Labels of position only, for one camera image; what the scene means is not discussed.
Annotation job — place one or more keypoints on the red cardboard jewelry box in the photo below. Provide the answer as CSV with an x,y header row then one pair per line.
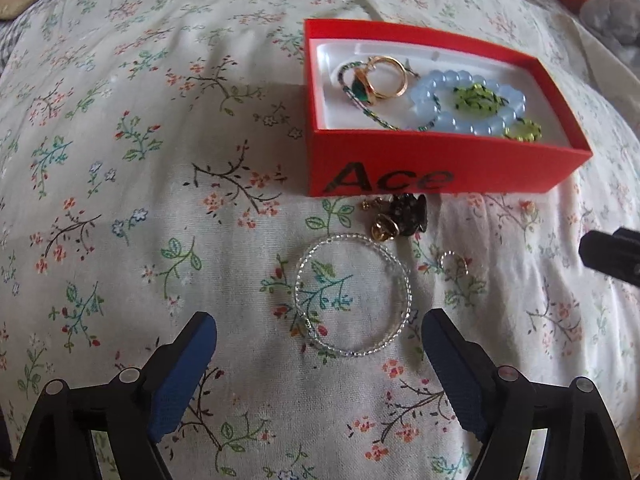
x,y
476,117

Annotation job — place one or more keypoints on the floral bedsheet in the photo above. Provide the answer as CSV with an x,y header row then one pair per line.
x,y
153,164

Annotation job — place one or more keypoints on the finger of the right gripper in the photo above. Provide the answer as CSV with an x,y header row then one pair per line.
x,y
616,255

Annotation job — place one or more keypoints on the gold ring green stone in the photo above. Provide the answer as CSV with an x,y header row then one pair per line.
x,y
380,78

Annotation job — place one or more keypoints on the grey crumpled cloth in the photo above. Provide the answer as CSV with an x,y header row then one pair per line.
x,y
616,24

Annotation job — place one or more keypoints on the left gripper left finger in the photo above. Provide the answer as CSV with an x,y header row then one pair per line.
x,y
136,409

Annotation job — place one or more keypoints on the black hair claw clip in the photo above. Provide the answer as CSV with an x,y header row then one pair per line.
x,y
409,213

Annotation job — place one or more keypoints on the small gold earring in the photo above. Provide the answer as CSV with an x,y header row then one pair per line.
x,y
384,227

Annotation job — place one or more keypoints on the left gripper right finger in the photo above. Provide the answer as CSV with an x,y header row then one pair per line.
x,y
502,408

